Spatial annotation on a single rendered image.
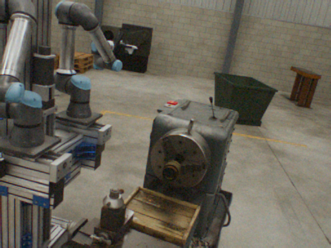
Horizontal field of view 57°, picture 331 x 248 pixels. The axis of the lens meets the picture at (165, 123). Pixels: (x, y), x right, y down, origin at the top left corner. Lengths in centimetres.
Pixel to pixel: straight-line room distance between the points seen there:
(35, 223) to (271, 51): 1076
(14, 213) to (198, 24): 1026
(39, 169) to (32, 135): 15
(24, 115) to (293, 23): 1116
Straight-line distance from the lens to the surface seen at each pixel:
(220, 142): 175
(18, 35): 132
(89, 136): 192
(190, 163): 161
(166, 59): 1167
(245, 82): 751
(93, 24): 186
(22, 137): 150
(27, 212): 203
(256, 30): 1179
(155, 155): 171
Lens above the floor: 178
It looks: 18 degrees down
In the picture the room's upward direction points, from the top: 9 degrees clockwise
